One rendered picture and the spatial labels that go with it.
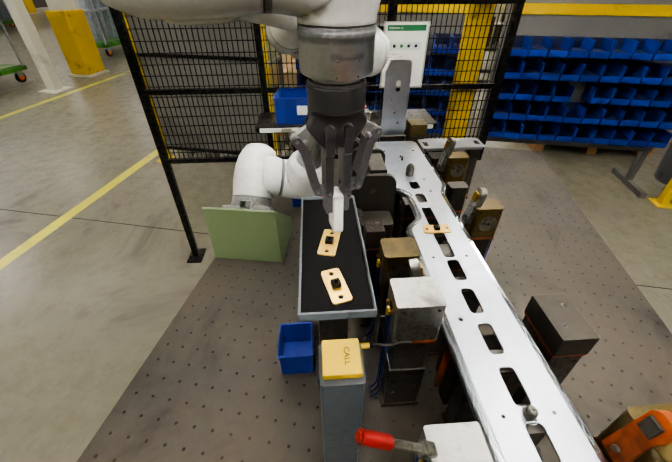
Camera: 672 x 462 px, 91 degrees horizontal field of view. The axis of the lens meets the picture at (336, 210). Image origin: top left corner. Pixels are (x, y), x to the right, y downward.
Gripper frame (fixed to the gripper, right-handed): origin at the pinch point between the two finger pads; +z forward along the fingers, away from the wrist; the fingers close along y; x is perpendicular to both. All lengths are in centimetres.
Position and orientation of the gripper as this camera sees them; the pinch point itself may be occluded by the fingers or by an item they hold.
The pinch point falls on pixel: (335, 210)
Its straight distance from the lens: 52.9
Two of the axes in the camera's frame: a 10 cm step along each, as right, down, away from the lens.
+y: 9.5, -1.7, 2.4
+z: 0.0, 8.1, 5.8
